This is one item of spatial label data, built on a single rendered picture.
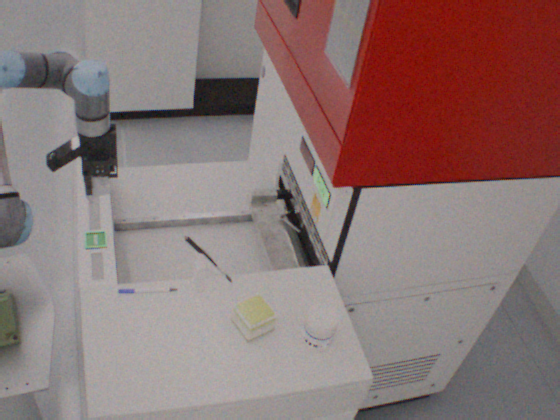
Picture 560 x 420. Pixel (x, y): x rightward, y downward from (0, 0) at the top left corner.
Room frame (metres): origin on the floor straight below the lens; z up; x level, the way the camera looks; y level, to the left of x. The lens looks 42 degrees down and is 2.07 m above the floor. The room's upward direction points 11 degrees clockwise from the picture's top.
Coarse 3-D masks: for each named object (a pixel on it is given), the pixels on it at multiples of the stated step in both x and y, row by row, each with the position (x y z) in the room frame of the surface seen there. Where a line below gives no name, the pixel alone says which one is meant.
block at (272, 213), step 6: (258, 210) 1.27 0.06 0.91; (264, 210) 1.28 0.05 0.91; (270, 210) 1.28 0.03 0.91; (276, 210) 1.29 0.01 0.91; (282, 210) 1.29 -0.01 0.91; (258, 216) 1.25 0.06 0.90; (264, 216) 1.26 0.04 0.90; (270, 216) 1.27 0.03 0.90; (276, 216) 1.27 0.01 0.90; (282, 216) 1.28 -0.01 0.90
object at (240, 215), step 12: (156, 216) 1.22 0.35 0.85; (168, 216) 1.24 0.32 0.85; (180, 216) 1.25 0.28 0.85; (192, 216) 1.26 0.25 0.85; (204, 216) 1.27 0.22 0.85; (216, 216) 1.28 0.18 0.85; (228, 216) 1.29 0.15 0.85; (240, 216) 1.30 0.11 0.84; (120, 228) 1.17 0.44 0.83; (132, 228) 1.18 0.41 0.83; (144, 228) 1.19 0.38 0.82
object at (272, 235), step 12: (252, 204) 1.33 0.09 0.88; (276, 204) 1.35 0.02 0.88; (252, 216) 1.29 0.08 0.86; (264, 228) 1.24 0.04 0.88; (276, 228) 1.25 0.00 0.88; (264, 240) 1.19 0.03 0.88; (276, 240) 1.20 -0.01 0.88; (288, 240) 1.21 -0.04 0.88; (264, 252) 1.16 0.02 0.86; (276, 252) 1.15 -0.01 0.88; (288, 252) 1.16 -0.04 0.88; (276, 264) 1.11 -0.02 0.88; (288, 264) 1.12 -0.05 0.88
